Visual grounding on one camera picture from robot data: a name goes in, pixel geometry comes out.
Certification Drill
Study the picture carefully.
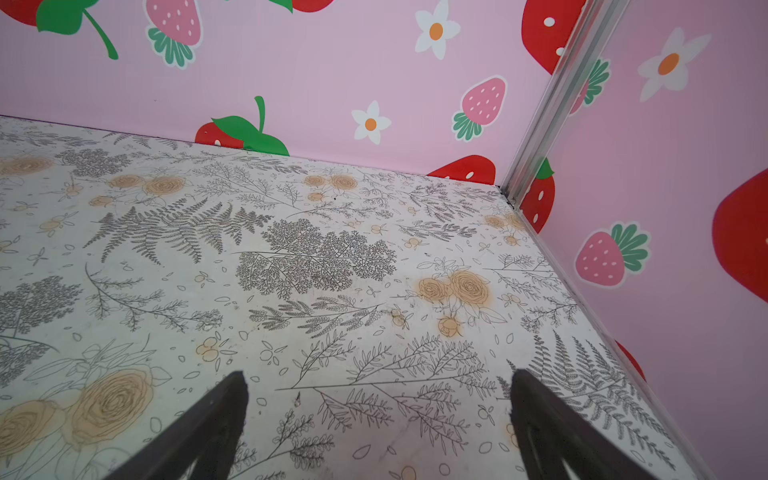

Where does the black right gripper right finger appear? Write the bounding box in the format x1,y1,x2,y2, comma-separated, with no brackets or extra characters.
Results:
510,369,653,480

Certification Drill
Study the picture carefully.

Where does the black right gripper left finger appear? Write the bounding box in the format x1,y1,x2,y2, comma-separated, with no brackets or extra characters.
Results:
108,371,249,479

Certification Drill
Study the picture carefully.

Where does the aluminium right rear corner post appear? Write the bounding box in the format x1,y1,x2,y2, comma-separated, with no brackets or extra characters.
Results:
502,0,630,206

